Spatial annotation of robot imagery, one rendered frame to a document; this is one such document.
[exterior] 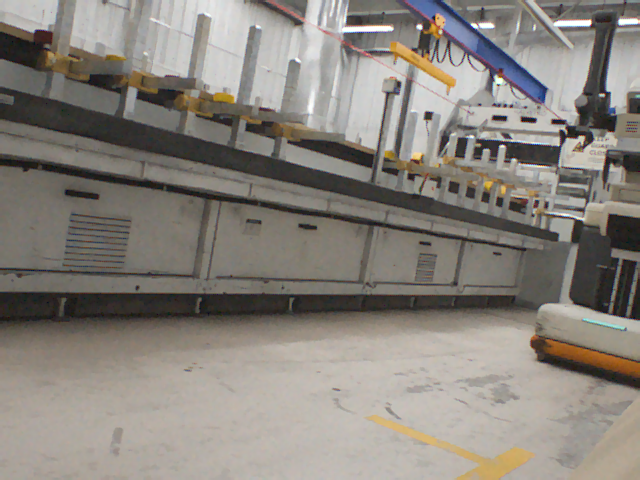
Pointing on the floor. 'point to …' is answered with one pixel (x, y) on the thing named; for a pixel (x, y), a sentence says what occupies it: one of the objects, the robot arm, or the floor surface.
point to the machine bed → (217, 232)
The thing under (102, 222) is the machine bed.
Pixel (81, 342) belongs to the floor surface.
